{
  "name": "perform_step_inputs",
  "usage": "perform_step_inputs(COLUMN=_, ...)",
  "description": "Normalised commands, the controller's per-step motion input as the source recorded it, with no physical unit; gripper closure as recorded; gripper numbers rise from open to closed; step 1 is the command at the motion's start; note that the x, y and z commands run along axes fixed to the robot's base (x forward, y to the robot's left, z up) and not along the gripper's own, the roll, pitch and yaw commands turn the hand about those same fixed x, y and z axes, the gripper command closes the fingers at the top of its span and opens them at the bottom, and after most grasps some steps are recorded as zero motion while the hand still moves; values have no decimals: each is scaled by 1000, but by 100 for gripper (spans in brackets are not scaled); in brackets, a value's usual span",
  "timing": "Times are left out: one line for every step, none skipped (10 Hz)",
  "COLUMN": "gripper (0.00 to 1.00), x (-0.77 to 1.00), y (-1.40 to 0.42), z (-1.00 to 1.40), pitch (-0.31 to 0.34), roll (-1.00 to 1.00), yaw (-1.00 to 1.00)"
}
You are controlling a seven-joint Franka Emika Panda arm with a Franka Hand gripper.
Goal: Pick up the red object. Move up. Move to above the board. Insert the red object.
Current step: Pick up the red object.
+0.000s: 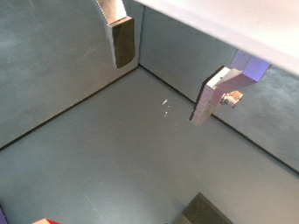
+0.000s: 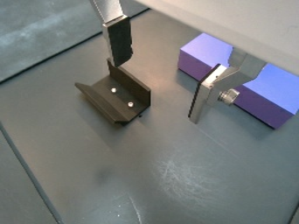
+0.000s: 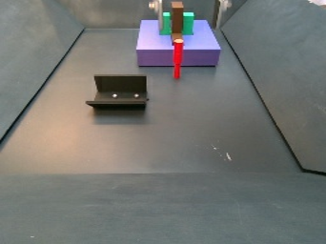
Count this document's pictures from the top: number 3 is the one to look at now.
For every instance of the black angle bracket holder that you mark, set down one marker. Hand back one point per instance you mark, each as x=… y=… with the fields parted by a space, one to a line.
x=118 y=90

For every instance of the green U-shaped block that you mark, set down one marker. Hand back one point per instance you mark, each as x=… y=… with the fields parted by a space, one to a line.
x=187 y=26

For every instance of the red hexagonal peg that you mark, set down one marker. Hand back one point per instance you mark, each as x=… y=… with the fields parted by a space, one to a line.
x=177 y=53

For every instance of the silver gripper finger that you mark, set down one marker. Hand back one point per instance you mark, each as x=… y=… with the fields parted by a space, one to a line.
x=156 y=6
x=223 y=5

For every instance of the purple base board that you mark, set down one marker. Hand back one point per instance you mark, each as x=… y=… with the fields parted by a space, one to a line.
x=157 y=51

